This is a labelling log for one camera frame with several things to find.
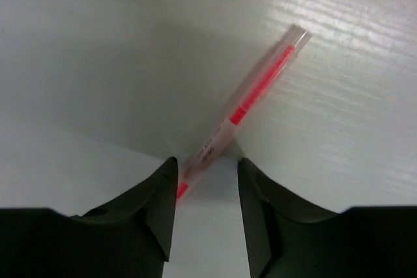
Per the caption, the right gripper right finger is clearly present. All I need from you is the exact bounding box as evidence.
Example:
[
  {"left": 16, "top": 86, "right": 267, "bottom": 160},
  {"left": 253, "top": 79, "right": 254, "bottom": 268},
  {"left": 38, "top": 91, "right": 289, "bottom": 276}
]
[{"left": 238, "top": 158, "right": 416, "bottom": 277}]

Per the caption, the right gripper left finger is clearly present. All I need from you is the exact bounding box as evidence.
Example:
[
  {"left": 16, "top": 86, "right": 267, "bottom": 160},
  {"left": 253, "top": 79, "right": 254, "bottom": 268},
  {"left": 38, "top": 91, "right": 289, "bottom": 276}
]
[{"left": 1, "top": 157, "right": 178, "bottom": 277}]

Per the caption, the red pen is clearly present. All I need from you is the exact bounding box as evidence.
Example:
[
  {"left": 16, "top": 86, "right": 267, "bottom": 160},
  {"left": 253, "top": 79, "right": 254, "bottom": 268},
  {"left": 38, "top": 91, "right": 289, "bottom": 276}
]
[{"left": 177, "top": 25, "right": 311, "bottom": 201}]

